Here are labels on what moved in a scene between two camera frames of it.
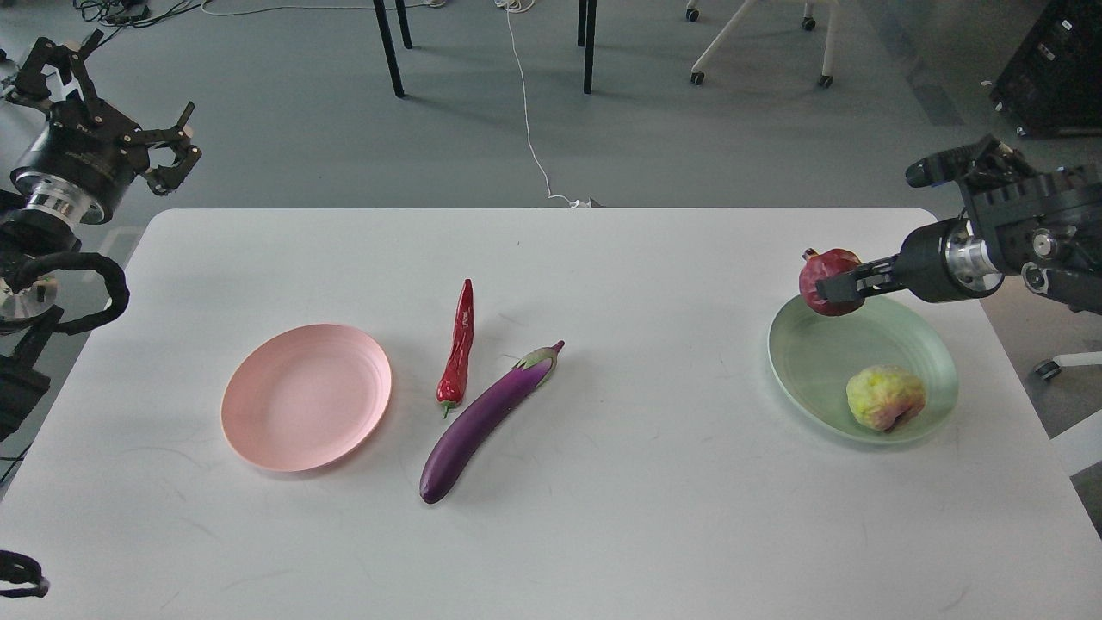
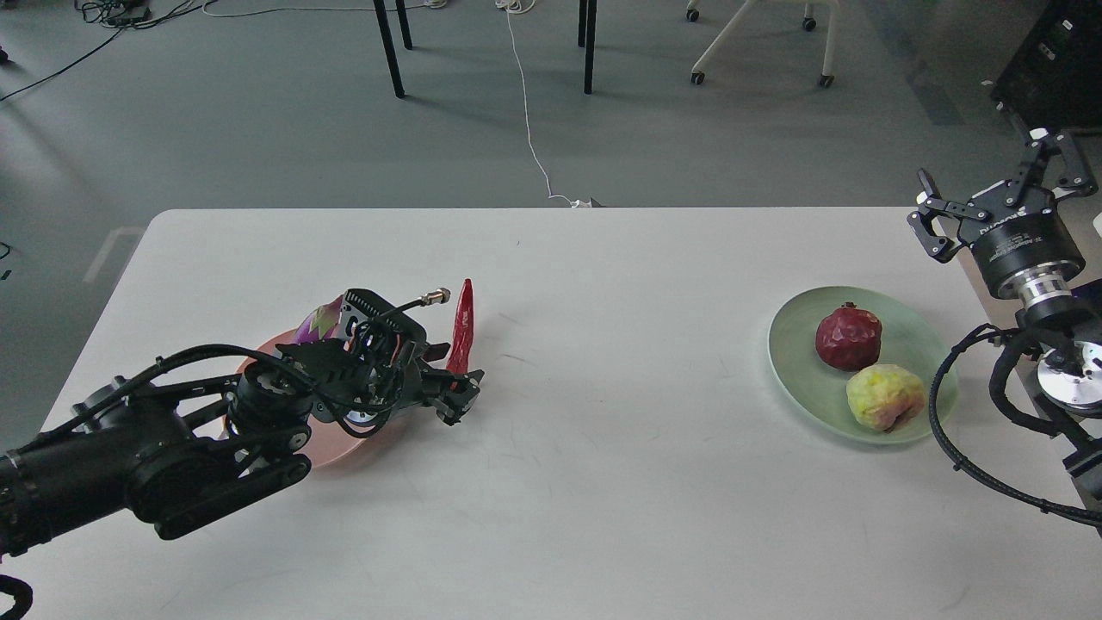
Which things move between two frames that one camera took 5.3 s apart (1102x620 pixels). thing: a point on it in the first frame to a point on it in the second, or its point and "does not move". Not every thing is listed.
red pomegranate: [826, 264] to [849, 337]
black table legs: [393, 63] does not move
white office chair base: [698, 71] does not move
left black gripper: [85, 155] to [365, 374]
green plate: [814, 356] does not move
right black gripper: [943, 262] to [1009, 225]
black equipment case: [1053, 85] does not move
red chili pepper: [451, 382] does not move
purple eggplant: [466, 438] to [320, 323]
